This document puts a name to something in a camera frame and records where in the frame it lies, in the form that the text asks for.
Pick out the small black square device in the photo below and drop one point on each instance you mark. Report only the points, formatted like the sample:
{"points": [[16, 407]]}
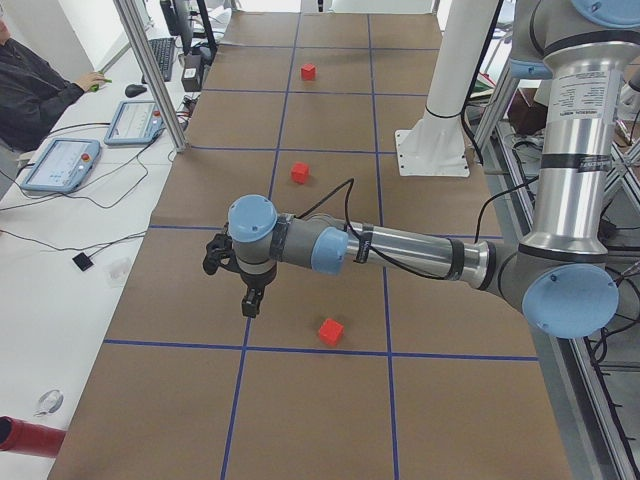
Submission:
{"points": [[82, 261]]}

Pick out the green clamp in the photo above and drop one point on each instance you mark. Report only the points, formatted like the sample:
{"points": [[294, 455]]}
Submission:
{"points": [[96, 87]]}

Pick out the black monitor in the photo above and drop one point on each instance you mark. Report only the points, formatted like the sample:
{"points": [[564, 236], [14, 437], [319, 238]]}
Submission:
{"points": [[178, 18]]}

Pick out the clear tape roll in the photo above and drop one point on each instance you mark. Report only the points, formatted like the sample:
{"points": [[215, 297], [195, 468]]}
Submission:
{"points": [[49, 403]]}

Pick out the red block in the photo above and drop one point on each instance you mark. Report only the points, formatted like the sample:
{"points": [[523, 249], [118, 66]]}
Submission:
{"points": [[308, 72], [331, 332], [300, 172]]}

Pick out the teach pendant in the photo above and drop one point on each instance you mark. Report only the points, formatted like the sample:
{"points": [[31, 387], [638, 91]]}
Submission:
{"points": [[135, 122], [63, 166]]}

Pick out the black power box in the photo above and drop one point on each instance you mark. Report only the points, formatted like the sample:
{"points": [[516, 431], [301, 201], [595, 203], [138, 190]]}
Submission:
{"points": [[192, 73]]}

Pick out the white camera pillar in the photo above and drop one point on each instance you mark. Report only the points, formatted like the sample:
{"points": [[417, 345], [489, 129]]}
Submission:
{"points": [[435, 146]]}

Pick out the black computer mouse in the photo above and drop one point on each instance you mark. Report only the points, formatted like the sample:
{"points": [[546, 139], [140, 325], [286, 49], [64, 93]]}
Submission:
{"points": [[134, 90]]}

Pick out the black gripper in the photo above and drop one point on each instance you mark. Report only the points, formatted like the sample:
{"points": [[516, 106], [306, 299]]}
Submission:
{"points": [[255, 280]]}

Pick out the far teach pendant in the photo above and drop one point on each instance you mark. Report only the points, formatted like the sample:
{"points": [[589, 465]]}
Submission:
{"points": [[135, 122]]}

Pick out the aluminium frame post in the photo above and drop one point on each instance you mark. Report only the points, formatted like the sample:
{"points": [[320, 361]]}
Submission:
{"points": [[134, 29]]}

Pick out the person in black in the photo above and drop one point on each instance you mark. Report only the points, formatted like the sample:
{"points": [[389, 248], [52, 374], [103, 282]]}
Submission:
{"points": [[34, 95]]}

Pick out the near teach pendant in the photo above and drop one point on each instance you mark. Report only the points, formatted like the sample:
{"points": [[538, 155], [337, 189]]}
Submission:
{"points": [[63, 166]]}

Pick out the black keyboard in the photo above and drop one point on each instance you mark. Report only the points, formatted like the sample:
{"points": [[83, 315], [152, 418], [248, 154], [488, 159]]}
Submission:
{"points": [[163, 50]]}

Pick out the red cylinder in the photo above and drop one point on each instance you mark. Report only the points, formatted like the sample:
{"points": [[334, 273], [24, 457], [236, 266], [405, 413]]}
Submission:
{"points": [[21, 437]]}

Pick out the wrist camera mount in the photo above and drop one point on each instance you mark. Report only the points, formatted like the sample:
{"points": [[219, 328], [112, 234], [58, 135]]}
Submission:
{"points": [[220, 254]]}

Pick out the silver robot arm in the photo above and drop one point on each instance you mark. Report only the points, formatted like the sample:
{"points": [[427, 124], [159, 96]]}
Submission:
{"points": [[556, 275]]}

